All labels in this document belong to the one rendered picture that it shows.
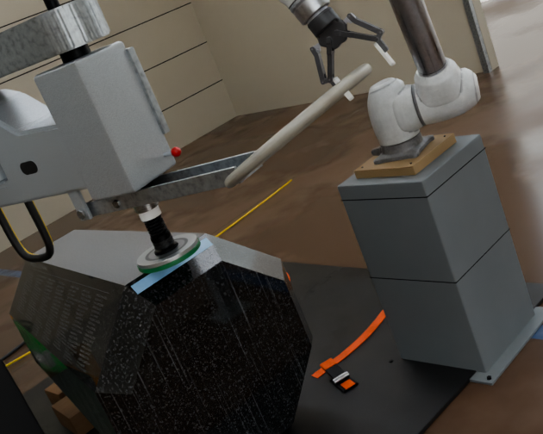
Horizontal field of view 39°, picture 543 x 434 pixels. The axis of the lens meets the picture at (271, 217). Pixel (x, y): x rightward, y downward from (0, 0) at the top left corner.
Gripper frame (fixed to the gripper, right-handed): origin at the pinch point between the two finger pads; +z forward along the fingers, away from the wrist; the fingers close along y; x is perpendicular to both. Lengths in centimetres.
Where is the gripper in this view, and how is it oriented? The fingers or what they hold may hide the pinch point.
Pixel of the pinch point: (369, 78)
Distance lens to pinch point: 193.5
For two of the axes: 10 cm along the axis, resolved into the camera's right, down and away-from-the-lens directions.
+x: -3.2, 3.3, -8.9
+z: 6.4, 7.7, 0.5
